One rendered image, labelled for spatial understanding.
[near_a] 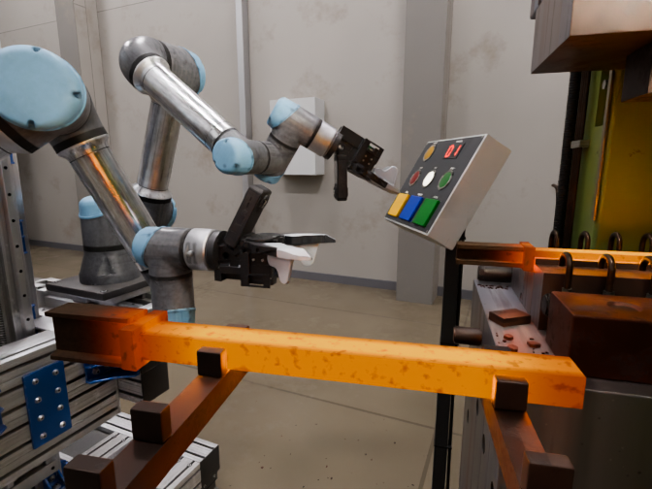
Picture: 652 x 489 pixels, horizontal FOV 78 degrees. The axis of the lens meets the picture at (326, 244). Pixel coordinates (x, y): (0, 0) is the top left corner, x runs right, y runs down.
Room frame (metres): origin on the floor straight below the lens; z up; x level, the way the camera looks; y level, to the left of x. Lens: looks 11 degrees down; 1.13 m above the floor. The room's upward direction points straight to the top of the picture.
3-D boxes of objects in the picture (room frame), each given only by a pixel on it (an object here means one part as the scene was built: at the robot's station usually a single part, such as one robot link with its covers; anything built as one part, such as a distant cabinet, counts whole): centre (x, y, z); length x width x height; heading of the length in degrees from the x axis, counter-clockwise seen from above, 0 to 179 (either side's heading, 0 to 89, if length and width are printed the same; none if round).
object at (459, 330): (0.58, -0.22, 0.87); 0.04 x 0.03 x 0.03; 75
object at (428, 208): (1.04, -0.26, 1.01); 0.07 x 0.05 x 0.07; 10
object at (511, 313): (0.53, -0.25, 0.92); 0.04 x 0.03 x 0.01; 107
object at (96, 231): (1.10, 0.60, 0.98); 0.13 x 0.12 x 0.14; 154
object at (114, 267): (1.09, 0.60, 0.87); 0.15 x 0.15 x 0.10
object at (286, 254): (0.60, 0.06, 0.97); 0.09 x 0.03 x 0.06; 39
